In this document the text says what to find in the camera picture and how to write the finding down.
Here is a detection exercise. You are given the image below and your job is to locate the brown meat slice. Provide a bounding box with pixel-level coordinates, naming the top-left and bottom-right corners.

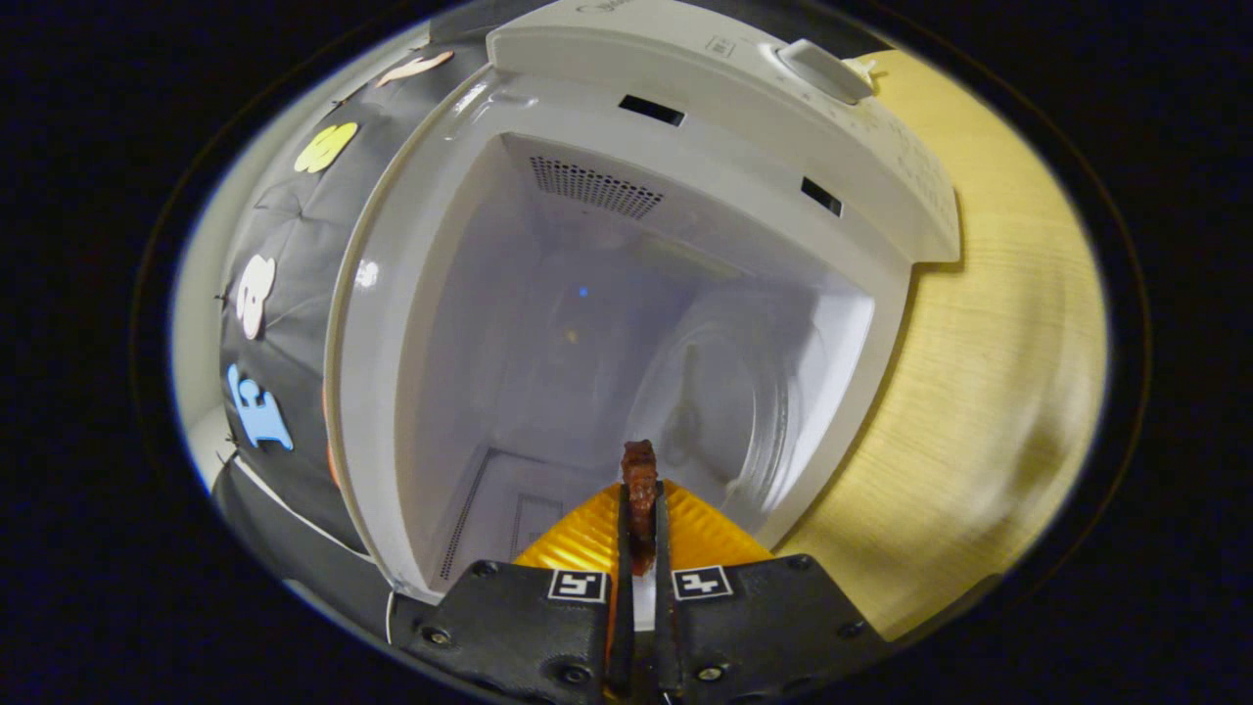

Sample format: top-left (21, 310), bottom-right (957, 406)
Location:
top-left (621, 440), bottom-right (663, 578)

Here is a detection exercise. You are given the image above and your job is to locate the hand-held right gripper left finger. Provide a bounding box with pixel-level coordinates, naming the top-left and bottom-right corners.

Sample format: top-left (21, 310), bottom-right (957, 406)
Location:
top-left (390, 482), bottom-right (633, 705)

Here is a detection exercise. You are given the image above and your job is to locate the white microwave oven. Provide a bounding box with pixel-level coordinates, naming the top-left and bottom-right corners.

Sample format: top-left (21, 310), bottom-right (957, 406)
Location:
top-left (323, 0), bottom-right (962, 604)

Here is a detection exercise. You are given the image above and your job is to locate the glass turntable plate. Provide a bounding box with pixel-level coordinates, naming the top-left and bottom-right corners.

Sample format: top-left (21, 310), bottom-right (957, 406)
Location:
top-left (625, 292), bottom-right (796, 515)

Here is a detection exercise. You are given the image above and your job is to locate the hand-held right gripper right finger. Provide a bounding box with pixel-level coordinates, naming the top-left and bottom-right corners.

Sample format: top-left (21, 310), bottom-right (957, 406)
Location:
top-left (650, 480), bottom-right (894, 705)

